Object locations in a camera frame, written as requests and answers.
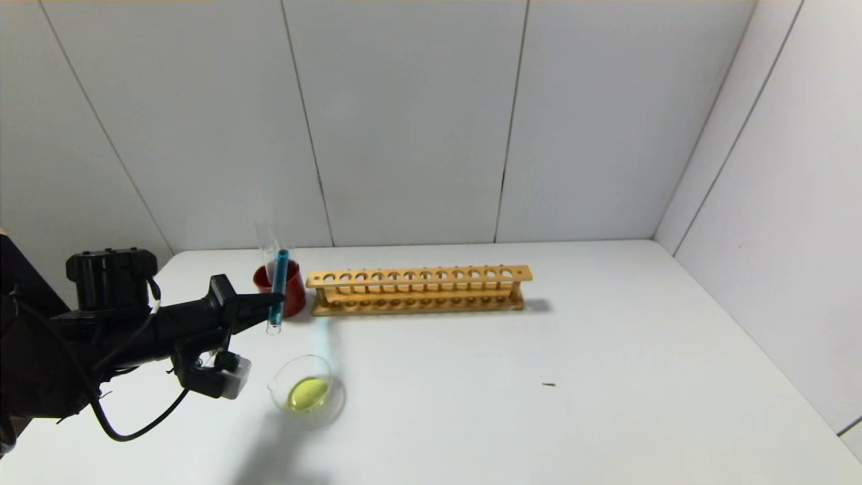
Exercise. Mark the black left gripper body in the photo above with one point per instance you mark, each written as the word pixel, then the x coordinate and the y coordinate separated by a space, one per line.
pixel 224 301

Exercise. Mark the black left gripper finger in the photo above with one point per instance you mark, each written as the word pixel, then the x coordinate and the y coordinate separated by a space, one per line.
pixel 252 310

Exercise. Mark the test tube with blue pigment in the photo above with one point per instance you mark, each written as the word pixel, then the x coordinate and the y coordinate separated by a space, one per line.
pixel 278 283

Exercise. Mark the orange and black left arm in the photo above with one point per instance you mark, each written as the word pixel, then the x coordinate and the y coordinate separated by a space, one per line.
pixel 40 364

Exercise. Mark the wooden test tube rack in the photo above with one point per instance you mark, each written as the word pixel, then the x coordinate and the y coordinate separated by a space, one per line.
pixel 417 273

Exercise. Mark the dark red plastic cup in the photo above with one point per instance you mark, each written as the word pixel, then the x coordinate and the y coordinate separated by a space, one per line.
pixel 296 289

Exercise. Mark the clear glass dish with spout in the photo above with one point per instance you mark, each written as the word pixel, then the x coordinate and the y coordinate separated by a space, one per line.
pixel 306 394

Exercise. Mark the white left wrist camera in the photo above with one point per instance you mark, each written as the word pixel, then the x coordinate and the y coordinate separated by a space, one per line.
pixel 236 377

